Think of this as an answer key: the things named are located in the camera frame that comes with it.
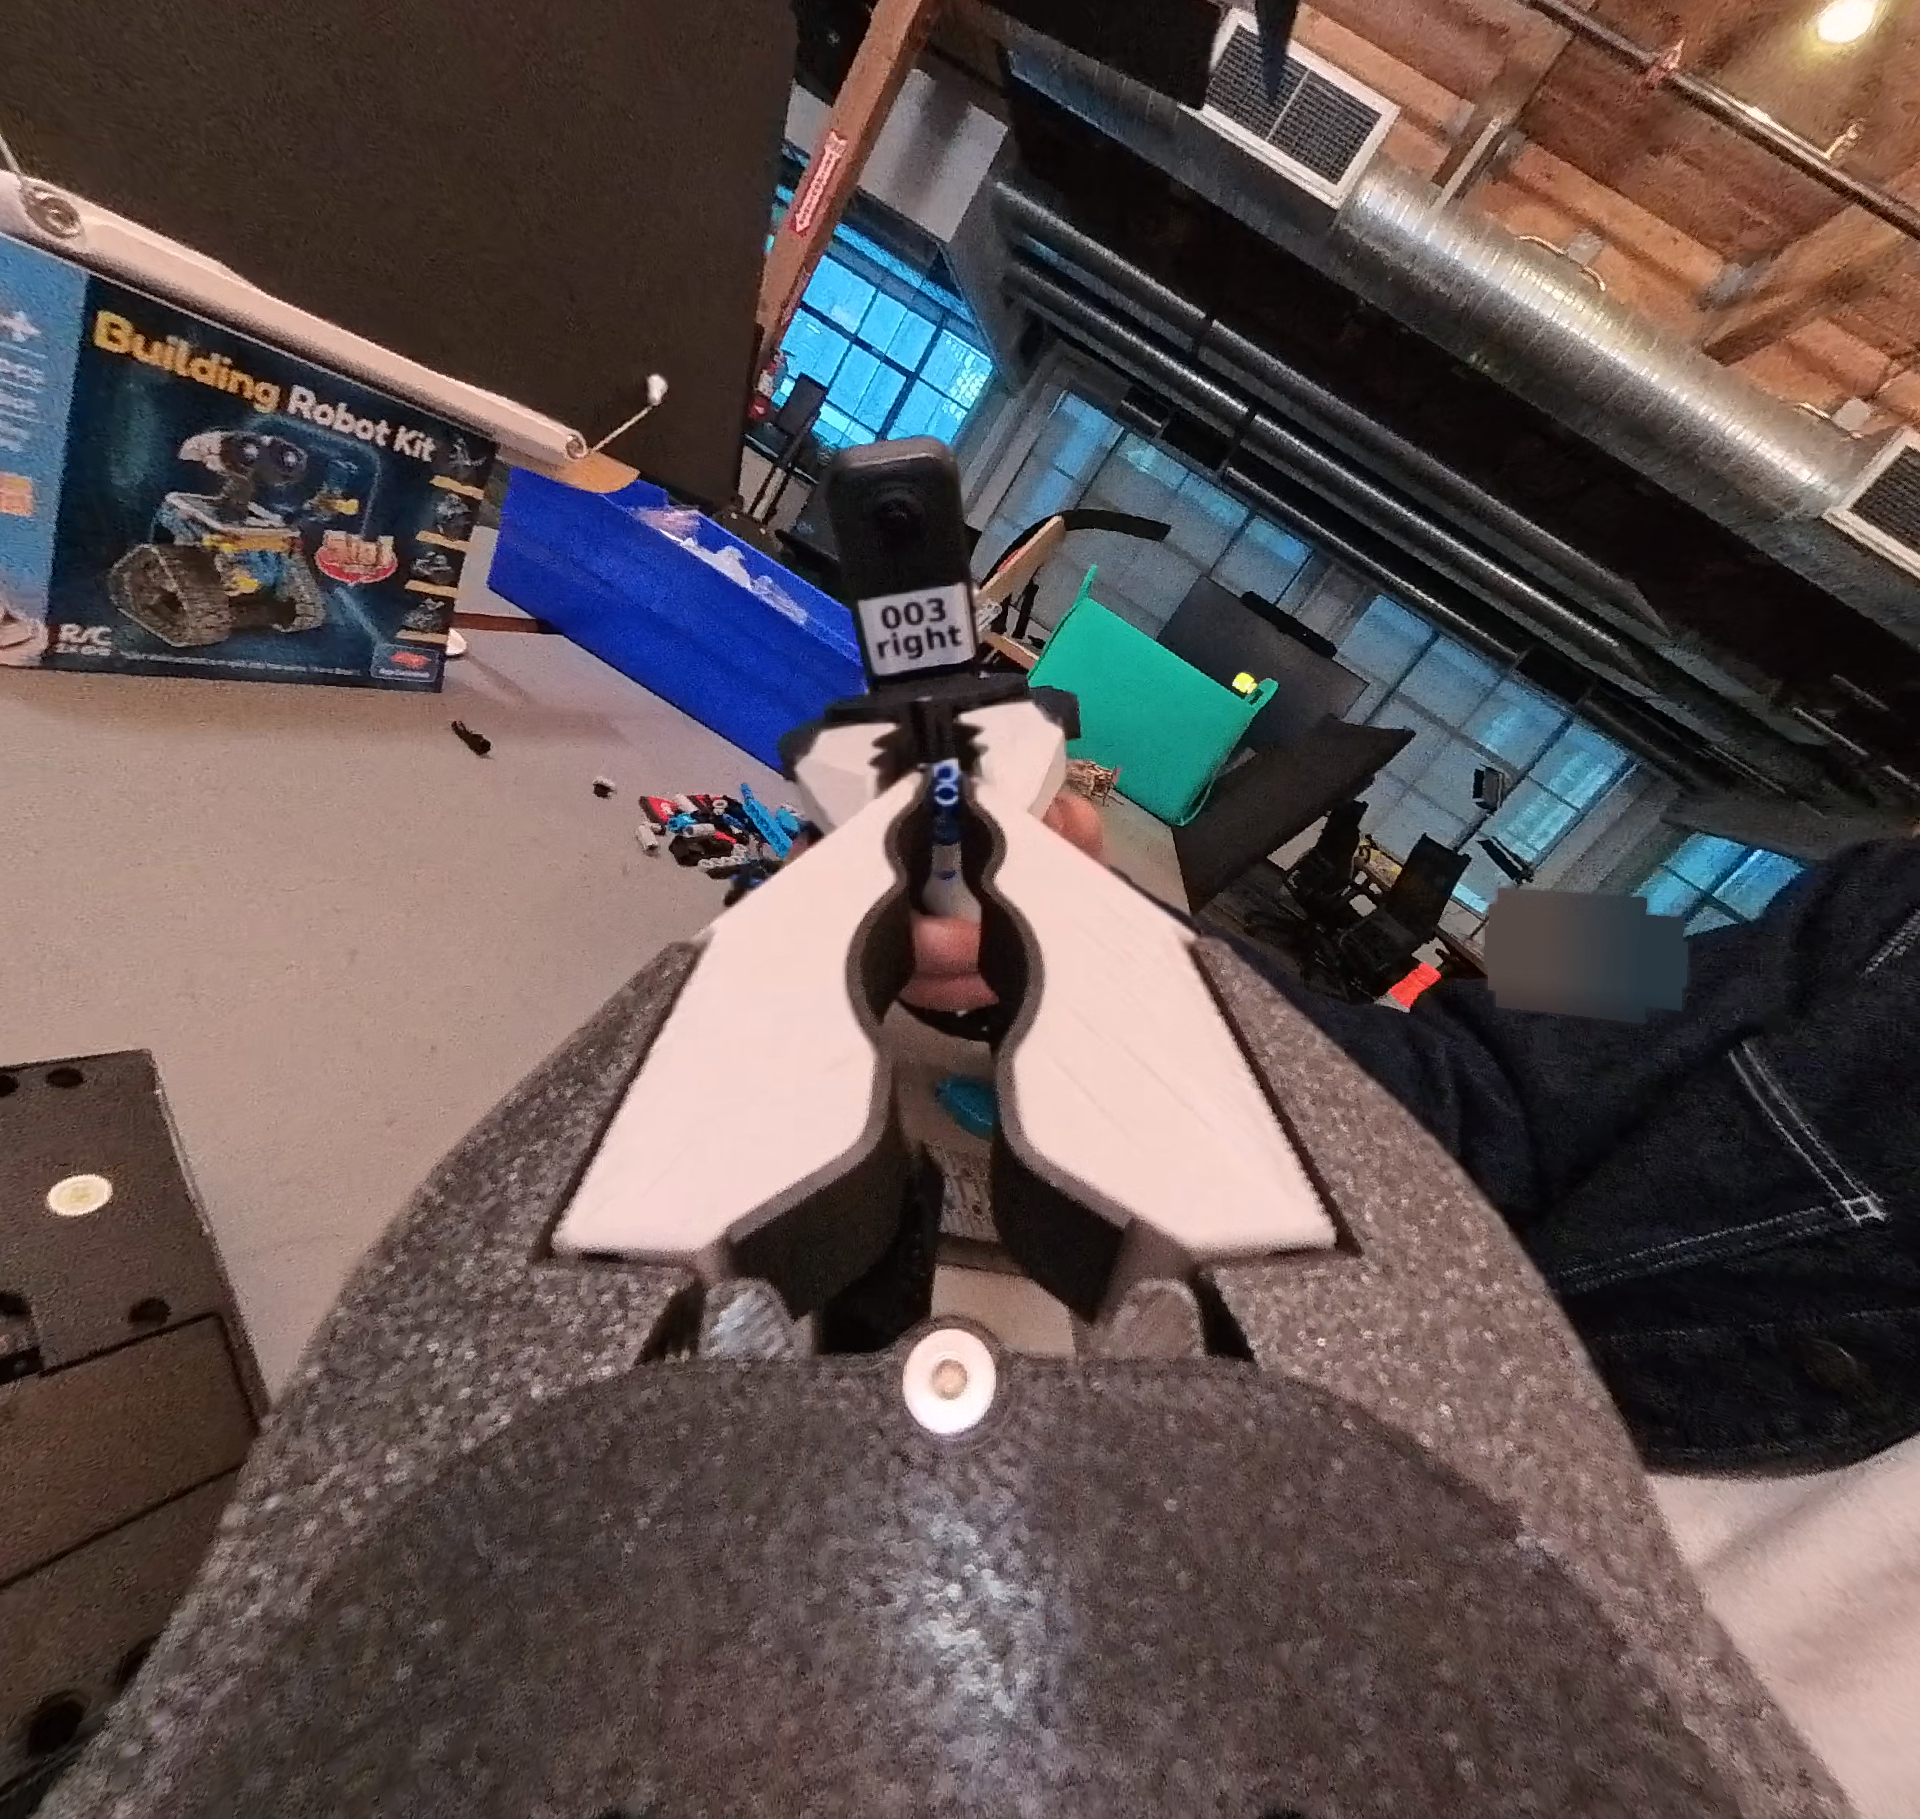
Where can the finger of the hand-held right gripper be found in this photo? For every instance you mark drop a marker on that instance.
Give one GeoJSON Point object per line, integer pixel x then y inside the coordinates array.
{"type": "Point", "coordinates": [847, 776]}
{"type": "Point", "coordinates": [1028, 755]}

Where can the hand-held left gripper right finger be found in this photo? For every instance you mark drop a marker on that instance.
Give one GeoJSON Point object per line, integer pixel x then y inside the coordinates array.
{"type": "Point", "coordinates": [1170, 1099]}

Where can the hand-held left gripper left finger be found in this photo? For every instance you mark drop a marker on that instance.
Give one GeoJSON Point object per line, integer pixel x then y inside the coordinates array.
{"type": "Point", "coordinates": [720, 1099]}

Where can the small blue toy pin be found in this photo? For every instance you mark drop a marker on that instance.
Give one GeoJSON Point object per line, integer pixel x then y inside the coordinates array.
{"type": "Point", "coordinates": [942, 785]}

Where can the black motor battery block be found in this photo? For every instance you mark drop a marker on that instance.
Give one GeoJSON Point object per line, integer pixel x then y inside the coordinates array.
{"type": "Point", "coordinates": [105, 1325]}

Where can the person's right forearm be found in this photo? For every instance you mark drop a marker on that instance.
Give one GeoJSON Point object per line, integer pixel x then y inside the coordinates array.
{"type": "Point", "coordinates": [1379, 1083]}

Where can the person's right hand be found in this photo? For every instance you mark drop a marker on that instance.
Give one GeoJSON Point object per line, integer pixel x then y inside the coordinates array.
{"type": "Point", "coordinates": [947, 955]}

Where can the brown wooden toy model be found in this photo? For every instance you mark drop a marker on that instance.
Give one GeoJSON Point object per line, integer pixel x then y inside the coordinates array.
{"type": "Point", "coordinates": [1091, 779]}

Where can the teal fabric tote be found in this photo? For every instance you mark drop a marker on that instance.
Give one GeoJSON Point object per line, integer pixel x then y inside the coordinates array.
{"type": "Point", "coordinates": [1141, 708]}

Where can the pile of red black bricks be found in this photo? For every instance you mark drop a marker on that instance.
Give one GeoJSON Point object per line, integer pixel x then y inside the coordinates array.
{"type": "Point", "coordinates": [720, 827]}

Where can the clear plastic bags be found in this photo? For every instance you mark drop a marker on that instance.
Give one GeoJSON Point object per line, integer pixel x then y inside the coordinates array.
{"type": "Point", "coordinates": [720, 551]}

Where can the blue plastic bin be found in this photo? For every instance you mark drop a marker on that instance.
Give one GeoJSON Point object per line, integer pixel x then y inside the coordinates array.
{"type": "Point", "coordinates": [661, 619]}

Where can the orange traffic cone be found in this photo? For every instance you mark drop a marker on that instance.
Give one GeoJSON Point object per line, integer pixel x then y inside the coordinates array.
{"type": "Point", "coordinates": [1411, 983]}

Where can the black toy connector pin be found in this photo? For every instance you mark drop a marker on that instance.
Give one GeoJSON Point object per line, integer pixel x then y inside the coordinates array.
{"type": "Point", "coordinates": [473, 736]}

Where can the person's denim jacket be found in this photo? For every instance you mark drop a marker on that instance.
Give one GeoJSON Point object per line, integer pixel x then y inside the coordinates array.
{"type": "Point", "coordinates": [1725, 1174]}

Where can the white ceiling vent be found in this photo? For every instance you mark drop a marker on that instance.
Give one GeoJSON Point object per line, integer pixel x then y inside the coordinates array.
{"type": "Point", "coordinates": [1882, 498]}
{"type": "Point", "coordinates": [1298, 100]}

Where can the white plank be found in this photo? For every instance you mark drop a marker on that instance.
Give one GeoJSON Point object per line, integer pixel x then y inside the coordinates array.
{"type": "Point", "coordinates": [300, 333]}

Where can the black partition panel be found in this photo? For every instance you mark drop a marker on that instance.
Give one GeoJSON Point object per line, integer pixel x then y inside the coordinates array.
{"type": "Point", "coordinates": [375, 124]}

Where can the blue robot kit box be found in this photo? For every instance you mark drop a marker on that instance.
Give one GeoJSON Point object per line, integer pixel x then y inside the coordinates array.
{"type": "Point", "coordinates": [225, 498]}

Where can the person's pale trousers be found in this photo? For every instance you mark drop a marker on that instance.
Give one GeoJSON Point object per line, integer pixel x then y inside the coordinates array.
{"type": "Point", "coordinates": [1816, 1624]}

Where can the ceiling lamp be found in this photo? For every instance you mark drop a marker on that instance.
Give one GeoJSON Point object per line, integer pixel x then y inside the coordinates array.
{"type": "Point", "coordinates": [1849, 8]}

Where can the wooden post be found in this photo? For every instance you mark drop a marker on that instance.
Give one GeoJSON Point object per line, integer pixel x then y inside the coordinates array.
{"type": "Point", "coordinates": [871, 95]}

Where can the silver air duct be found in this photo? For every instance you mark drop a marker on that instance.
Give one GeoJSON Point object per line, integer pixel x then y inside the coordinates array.
{"type": "Point", "coordinates": [1574, 347]}

